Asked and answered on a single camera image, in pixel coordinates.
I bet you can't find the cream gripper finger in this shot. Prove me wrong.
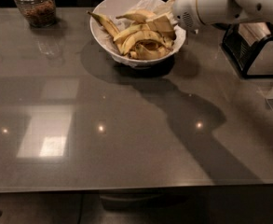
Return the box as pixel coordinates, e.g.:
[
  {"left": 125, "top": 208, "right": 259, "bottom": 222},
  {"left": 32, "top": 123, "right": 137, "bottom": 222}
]
[
  {"left": 166, "top": 0, "right": 175, "bottom": 7},
  {"left": 145, "top": 13, "right": 174, "bottom": 33}
]

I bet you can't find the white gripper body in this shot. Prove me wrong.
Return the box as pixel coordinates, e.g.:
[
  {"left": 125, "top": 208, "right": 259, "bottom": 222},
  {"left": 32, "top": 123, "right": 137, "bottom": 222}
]
[{"left": 172, "top": 0, "right": 243, "bottom": 31}]

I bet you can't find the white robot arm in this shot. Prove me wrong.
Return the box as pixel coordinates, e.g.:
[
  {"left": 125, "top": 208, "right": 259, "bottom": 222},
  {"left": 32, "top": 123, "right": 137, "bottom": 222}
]
[{"left": 154, "top": 0, "right": 273, "bottom": 31}]

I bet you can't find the yellow banana top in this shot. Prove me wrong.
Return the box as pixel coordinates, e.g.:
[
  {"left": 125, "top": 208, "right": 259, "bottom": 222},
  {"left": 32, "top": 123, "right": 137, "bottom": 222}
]
[{"left": 116, "top": 9, "right": 155, "bottom": 23}]

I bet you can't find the yellow banana bottom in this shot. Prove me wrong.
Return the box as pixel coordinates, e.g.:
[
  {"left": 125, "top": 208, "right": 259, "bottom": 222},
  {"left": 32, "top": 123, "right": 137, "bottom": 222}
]
[{"left": 129, "top": 44, "right": 171, "bottom": 60}]

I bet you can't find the white ceramic bowl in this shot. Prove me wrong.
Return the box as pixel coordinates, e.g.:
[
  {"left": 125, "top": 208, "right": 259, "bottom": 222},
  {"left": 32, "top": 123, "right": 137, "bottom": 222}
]
[{"left": 90, "top": 0, "right": 186, "bottom": 69}]

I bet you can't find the glass jar with granola left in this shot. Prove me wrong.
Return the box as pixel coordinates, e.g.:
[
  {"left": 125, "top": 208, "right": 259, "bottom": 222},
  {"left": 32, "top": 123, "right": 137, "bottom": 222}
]
[{"left": 14, "top": 0, "right": 56, "bottom": 28}]

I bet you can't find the black wire bread rack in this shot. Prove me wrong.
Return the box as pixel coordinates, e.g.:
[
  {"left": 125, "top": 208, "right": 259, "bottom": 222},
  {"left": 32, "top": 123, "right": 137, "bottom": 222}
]
[{"left": 222, "top": 22, "right": 273, "bottom": 78}]

